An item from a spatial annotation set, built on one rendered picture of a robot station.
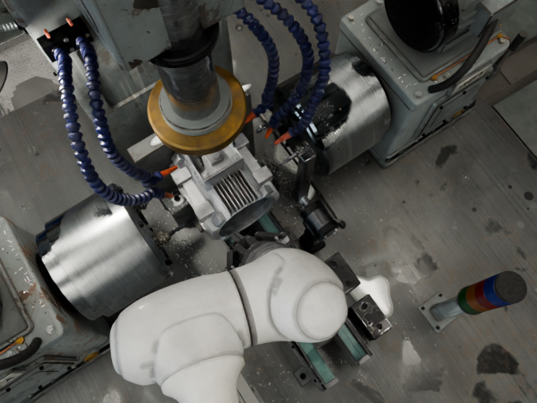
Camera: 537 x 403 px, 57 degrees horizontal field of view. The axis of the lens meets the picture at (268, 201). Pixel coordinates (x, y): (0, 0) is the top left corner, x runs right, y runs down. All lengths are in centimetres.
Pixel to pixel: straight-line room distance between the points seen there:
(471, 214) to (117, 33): 112
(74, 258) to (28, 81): 132
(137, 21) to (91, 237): 53
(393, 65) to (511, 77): 159
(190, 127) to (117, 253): 32
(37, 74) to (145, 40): 163
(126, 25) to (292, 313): 39
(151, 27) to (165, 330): 37
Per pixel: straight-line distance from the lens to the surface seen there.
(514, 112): 270
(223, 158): 111
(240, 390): 106
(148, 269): 107
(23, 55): 236
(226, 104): 89
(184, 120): 89
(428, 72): 120
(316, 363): 122
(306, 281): 59
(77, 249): 106
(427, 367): 139
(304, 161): 96
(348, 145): 115
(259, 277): 62
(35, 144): 162
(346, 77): 116
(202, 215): 111
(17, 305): 108
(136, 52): 68
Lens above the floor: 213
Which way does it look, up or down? 71 degrees down
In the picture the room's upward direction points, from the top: 1 degrees counter-clockwise
